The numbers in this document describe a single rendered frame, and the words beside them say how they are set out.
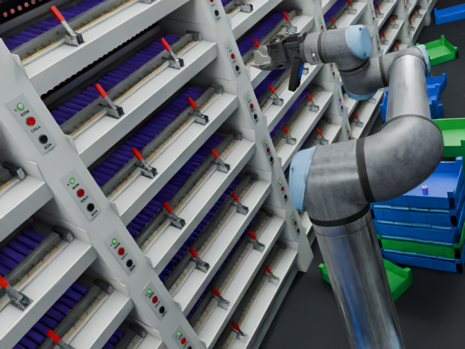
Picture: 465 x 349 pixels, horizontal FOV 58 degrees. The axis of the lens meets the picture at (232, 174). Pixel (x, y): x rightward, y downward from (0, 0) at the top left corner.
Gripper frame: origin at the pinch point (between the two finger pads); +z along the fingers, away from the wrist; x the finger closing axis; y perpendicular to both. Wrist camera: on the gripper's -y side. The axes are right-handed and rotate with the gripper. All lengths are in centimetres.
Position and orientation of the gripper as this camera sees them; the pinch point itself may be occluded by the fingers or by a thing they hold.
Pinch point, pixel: (254, 65)
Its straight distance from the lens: 139.5
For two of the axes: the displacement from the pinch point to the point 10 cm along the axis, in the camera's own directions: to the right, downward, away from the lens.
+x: -4.9, 6.1, -6.2
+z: -8.0, -0.3, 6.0
